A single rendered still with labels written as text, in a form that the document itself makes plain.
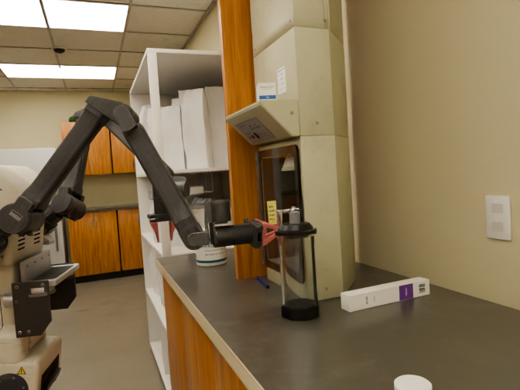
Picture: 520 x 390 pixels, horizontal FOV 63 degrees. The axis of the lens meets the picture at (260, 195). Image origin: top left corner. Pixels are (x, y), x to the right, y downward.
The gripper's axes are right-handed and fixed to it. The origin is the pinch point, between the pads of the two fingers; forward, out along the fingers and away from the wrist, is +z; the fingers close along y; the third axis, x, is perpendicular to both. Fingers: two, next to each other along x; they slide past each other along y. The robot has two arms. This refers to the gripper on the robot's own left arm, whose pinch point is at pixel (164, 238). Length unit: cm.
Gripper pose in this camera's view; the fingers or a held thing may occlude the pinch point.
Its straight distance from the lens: 154.7
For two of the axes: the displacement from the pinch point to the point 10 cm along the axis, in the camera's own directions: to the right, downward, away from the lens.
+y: 9.3, -0.8, 3.7
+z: 0.7, 10.0, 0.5
